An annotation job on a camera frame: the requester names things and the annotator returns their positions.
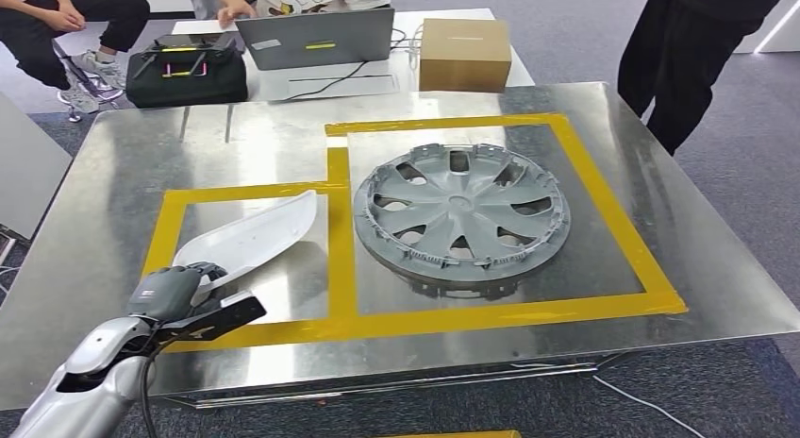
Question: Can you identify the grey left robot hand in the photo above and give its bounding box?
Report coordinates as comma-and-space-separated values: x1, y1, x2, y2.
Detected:
126, 261, 230, 325

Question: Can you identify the white curved plastic part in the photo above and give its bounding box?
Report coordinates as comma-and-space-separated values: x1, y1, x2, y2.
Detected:
172, 190, 319, 293

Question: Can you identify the stainless steel workbench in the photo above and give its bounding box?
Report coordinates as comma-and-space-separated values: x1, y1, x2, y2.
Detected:
0, 80, 800, 413

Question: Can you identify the white side table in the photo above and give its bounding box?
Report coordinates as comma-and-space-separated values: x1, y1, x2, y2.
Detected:
0, 93, 74, 249

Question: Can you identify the black carry bag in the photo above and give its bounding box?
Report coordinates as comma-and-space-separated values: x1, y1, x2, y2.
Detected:
125, 43, 250, 110

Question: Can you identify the black remote controller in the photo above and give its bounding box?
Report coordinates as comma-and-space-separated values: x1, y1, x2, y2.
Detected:
131, 31, 240, 80

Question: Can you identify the grey laptop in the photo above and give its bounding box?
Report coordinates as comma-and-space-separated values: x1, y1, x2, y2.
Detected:
234, 7, 402, 104

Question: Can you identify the grey plastic wheel cover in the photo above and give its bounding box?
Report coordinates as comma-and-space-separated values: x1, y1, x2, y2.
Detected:
352, 142, 573, 302

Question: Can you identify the brown cardboard box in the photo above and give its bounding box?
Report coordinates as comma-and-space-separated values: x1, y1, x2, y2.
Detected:
418, 17, 514, 94

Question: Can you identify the white cabinet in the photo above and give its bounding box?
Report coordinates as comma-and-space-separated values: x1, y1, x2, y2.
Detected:
734, 0, 800, 54

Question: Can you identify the small yellow tape frame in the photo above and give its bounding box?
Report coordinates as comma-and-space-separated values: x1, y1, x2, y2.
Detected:
140, 145, 360, 355

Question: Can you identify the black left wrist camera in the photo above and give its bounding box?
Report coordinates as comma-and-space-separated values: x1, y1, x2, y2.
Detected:
153, 290, 268, 344

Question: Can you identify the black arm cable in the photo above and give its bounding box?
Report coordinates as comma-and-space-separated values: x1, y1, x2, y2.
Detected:
140, 341, 165, 438

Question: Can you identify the black laptop cable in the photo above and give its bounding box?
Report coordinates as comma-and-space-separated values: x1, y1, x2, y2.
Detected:
275, 26, 408, 104

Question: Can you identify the white cable loop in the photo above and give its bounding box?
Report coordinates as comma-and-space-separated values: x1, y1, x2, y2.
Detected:
405, 22, 427, 75

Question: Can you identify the large yellow tape frame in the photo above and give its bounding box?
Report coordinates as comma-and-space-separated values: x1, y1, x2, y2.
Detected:
324, 112, 690, 336

